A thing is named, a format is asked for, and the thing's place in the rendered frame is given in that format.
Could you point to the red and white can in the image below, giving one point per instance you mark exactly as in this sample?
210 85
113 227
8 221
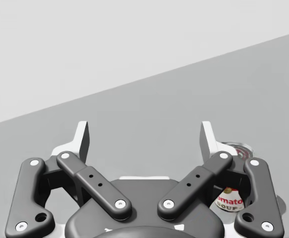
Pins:
230 200

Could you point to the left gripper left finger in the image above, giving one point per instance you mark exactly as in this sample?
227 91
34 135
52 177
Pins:
29 188

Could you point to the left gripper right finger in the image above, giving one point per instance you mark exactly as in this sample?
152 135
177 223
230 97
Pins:
261 188

